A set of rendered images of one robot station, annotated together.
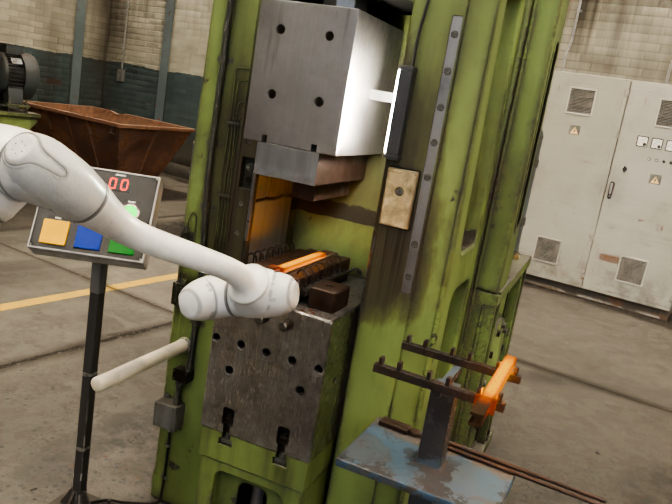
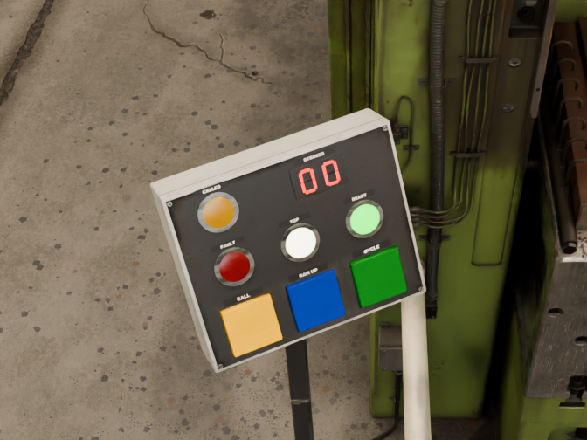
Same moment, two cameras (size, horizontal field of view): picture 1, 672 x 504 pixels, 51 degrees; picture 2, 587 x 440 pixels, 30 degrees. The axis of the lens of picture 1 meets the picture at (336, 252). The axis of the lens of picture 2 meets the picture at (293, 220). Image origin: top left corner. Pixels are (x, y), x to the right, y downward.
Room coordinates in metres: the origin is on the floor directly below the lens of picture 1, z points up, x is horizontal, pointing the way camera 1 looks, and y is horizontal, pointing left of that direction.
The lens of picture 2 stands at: (1.18, 0.97, 2.33)
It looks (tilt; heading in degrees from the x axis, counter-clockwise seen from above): 52 degrees down; 345
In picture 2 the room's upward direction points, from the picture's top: 5 degrees counter-clockwise
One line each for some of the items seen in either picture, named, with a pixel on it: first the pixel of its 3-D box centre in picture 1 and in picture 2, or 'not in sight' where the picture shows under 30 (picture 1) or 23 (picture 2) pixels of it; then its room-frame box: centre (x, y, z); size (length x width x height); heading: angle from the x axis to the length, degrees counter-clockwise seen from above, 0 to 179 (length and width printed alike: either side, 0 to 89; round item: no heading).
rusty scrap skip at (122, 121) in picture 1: (102, 149); not in sight; (8.66, 3.04, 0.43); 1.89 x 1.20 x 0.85; 60
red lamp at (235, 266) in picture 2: not in sight; (234, 266); (2.07, 0.83, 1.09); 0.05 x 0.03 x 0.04; 70
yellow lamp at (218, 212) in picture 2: not in sight; (218, 212); (2.12, 0.84, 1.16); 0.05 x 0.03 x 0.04; 70
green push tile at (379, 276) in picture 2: (123, 242); (377, 276); (2.05, 0.63, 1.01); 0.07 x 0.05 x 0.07; 95
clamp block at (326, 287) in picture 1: (329, 296); not in sight; (2.04, 0.00, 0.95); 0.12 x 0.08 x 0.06; 160
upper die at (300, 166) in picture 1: (314, 161); not in sight; (2.24, 0.11, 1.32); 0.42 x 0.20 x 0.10; 160
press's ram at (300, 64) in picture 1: (339, 84); not in sight; (2.23, 0.07, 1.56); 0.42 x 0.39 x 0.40; 160
